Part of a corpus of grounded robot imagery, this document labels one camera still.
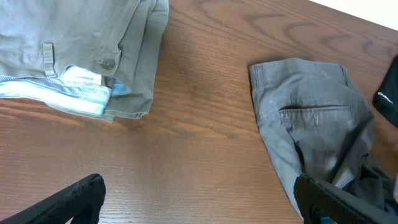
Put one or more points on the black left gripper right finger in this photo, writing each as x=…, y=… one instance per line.
x=321, y=202

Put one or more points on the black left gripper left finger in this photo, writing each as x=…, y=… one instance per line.
x=79, y=203

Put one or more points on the grey shorts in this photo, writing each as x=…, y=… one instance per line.
x=313, y=120

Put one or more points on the black white red shirt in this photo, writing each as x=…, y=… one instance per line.
x=385, y=98

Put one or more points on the folded khaki shorts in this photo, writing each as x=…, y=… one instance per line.
x=94, y=58

